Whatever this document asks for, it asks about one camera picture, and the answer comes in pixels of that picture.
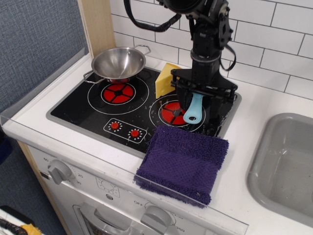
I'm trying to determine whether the grey sink basin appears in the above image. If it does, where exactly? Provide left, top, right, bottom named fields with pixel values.
left=247, top=113, right=313, bottom=227

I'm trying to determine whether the grey oven knob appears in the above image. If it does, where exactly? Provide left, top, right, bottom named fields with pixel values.
left=47, top=160, right=72, bottom=185
left=140, top=206, right=172, bottom=235

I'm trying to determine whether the left red stove button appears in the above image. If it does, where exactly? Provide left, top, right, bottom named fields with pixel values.
left=110, top=122, right=120, bottom=130

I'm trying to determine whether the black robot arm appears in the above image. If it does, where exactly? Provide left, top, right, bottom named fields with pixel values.
left=159, top=0, right=238, bottom=124

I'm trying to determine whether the light blue dish brush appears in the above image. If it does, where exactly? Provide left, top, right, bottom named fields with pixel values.
left=183, top=93, right=203, bottom=124

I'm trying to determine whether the black braided cable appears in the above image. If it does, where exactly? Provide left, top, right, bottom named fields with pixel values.
left=123, top=0, right=182, bottom=33

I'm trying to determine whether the stainless steel bowl pot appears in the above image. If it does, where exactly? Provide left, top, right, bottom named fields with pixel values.
left=84, top=45, right=151, bottom=84

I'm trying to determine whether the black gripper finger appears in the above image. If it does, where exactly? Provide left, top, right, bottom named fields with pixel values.
left=204, top=96, right=234, bottom=122
left=176, top=85, right=193, bottom=111

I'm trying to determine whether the right grey oven knob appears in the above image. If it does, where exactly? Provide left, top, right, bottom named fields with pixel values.
left=140, top=206, right=172, bottom=235

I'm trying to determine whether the purple folded towel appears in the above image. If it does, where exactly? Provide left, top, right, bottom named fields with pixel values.
left=134, top=125, right=229, bottom=208

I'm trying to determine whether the black toy stovetop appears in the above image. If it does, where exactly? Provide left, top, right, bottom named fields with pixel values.
left=47, top=68, right=242, bottom=158

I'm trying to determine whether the left grey oven knob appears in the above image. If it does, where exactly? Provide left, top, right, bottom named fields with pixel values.
left=47, top=160, right=72, bottom=185

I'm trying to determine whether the yellow black object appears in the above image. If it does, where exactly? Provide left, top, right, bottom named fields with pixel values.
left=0, top=219, right=42, bottom=235

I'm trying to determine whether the white toy oven front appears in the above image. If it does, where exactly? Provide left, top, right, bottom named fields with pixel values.
left=29, top=147, right=248, bottom=235

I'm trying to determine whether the right red stove button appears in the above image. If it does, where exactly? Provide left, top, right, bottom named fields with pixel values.
left=130, top=129, right=140, bottom=138

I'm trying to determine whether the red stove button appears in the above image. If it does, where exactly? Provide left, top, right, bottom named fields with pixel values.
left=110, top=122, right=120, bottom=130
left=130, top=129, right=140, bottom=138

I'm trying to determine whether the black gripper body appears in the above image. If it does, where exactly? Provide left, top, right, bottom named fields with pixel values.
left=171, top=55, right=238, bottom=101

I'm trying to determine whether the yellow cheese wedge toy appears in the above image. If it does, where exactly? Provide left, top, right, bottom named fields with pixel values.
left=155, top=63, right=181, bottom=99

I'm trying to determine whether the light wooden side post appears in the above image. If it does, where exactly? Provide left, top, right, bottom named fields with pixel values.
left=77, top=0, right=116, bottom=58

